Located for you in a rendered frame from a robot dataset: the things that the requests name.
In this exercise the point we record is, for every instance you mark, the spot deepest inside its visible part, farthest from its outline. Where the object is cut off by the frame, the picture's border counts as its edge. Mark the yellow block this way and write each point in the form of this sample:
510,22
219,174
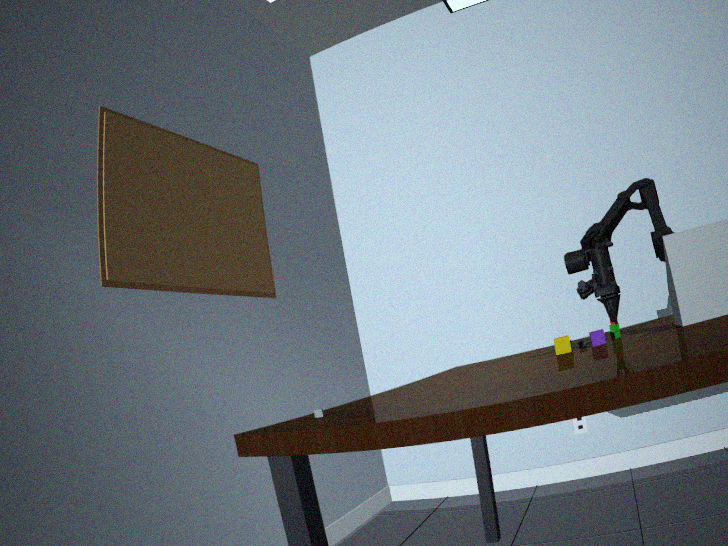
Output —
562,345

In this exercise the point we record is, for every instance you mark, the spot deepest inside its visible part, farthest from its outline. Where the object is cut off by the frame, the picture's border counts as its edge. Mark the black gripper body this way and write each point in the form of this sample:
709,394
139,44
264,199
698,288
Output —
606,284

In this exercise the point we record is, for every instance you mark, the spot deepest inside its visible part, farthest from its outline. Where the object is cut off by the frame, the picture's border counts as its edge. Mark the purple block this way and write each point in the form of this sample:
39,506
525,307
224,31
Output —
597,338

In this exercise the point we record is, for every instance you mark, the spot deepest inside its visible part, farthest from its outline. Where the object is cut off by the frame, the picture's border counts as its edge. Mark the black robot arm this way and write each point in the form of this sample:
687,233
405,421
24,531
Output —
595,243

